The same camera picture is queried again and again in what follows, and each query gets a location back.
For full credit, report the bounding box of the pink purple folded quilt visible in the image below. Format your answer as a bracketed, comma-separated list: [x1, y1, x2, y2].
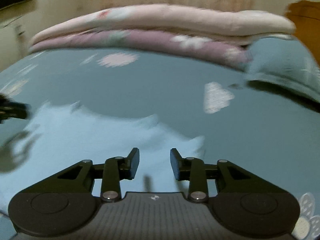
[29, 4, 296, 69]

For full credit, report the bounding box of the wooden headboard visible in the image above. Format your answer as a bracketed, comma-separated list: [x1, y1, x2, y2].
[285, 0, 320, 64]

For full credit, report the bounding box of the teal pillow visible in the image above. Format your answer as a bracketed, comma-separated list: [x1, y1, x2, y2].
[245, 37, 319, 102]

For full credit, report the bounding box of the teal floral bed sheet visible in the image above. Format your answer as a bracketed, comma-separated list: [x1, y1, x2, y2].
[1, 48, 319, 239]

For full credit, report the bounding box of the light blue cartoon sweatshirt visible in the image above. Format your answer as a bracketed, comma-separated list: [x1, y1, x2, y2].
[1, 103, 204, 213]

